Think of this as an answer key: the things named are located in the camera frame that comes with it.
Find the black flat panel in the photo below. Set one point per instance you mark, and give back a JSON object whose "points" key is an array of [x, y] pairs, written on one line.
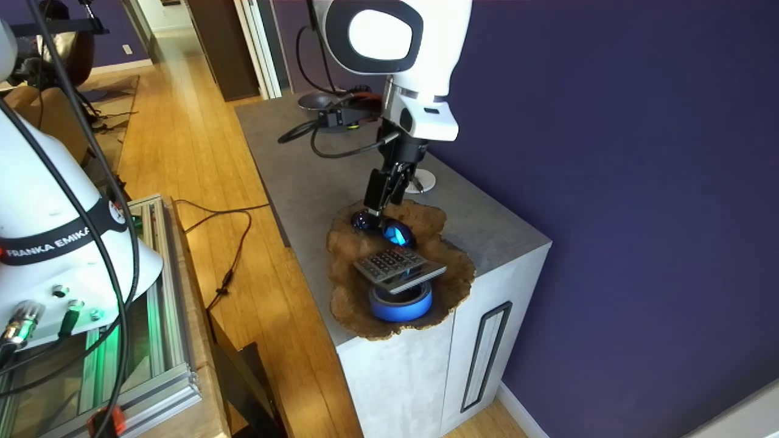
{"points": [[243, 383]]}

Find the cabinet door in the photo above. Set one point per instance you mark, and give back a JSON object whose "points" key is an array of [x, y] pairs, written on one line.
{"points": [[523, 292]]}

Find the dark brown door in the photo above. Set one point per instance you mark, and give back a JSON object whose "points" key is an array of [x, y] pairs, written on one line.
{"points": [[222, 48]]}

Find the blue tape roll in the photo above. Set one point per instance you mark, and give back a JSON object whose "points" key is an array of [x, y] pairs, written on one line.
{"points": [[398, 307]]}

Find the wooden plate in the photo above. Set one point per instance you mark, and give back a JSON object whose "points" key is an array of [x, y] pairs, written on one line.
{"points": [[356, 292]]}

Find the dark bowl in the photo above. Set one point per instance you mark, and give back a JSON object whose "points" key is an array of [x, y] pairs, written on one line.
{"points": [[316, 100]]}

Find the small white round base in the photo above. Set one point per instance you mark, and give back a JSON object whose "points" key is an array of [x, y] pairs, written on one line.
{"points": [[424, 180]]}

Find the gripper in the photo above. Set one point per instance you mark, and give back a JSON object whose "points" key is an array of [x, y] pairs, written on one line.
{"points": [[405, 149]]}

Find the grey cabinet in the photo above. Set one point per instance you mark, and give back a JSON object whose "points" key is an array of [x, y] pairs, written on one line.
{"points": [[389, 377]]}

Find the dark chair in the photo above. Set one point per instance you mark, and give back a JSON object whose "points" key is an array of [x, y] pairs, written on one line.
{"points": [[73, 48]]}

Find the sunglasses with blue lenses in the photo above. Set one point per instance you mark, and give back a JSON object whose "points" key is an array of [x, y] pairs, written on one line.
{"points": [[398, 233]]}

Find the rug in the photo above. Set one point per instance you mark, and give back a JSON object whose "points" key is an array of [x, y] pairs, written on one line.
{"points": [[115, 121]]}

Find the wooden furniture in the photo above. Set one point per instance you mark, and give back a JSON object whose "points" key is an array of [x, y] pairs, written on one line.
{"points": [[52, 118]]}

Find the grey calculator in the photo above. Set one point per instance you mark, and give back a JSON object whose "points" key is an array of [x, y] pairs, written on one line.
{"points": [[392, 264]]}

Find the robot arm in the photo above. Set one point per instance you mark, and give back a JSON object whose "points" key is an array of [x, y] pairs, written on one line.
{"points": [[55, 201]]}

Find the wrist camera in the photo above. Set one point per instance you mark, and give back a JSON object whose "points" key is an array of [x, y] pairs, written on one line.
{"points": [[338, 117]]}

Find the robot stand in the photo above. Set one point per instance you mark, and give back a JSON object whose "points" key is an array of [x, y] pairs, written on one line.
{"points": [[164, 365]]}

